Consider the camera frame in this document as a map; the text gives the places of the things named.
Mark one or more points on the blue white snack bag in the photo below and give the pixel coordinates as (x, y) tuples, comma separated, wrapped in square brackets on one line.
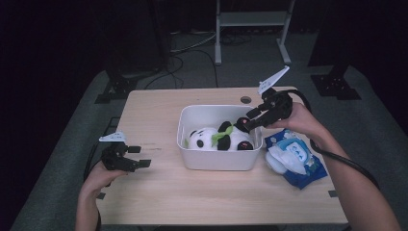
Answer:
[(295, 160)]

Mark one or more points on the person's right hand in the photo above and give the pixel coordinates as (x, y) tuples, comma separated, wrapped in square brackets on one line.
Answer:
[(301, 122)]

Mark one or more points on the black stand base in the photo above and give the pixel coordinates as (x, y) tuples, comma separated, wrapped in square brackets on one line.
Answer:
[(117, 88), (335, 85)]

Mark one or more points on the round table grommet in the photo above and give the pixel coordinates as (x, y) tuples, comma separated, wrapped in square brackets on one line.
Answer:
[(245, 99)]

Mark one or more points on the person's left hand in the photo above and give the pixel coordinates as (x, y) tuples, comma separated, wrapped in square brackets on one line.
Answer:
[(96, 181)]

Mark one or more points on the white plastic bin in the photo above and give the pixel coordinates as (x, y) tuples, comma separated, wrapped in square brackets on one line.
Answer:
[(218, 160)]

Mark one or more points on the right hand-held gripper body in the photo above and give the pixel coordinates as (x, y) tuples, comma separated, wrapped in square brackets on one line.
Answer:
[(279, 106)]

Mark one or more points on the white metal stand frame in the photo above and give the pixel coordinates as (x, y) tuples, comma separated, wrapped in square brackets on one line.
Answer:
[(253, 18)]

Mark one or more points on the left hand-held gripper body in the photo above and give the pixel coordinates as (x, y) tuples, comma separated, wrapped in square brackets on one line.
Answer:
[(114, 159)]

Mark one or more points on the panda plush toy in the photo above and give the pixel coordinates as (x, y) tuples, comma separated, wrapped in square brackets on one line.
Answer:
[(208, 139)]

